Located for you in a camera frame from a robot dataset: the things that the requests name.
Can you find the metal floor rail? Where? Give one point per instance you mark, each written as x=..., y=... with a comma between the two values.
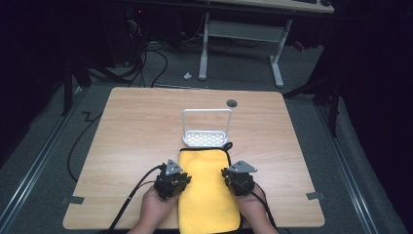
x=35, y=169
x=349, y=175

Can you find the grey and yellow towel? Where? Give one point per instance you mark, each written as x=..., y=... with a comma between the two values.
x=206, y=188

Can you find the black metal stand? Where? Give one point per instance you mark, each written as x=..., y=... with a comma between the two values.
x=67, y=87
x=333, y=107

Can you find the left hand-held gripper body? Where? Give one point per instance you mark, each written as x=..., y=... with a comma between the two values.
x=168, y=185

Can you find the black round table grommet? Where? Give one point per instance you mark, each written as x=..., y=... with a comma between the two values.
x=232, y=103

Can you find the person's right hand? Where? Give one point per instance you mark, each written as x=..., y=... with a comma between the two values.
x=251, y=205

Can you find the desk with white legs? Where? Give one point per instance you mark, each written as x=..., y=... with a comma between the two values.
x=243, y=31

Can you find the white metal rack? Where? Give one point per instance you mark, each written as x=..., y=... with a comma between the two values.
x=205, y=138

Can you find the crumpled white paper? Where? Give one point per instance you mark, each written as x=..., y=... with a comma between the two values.
x=187, y=76

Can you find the grey tape strip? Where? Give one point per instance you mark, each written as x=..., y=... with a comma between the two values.
x=73, y=200
x=315, y=196

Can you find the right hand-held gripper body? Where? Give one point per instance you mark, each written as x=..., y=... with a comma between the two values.
x=243, y=182

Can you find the person's left hand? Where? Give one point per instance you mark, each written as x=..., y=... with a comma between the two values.
x=157, y=208

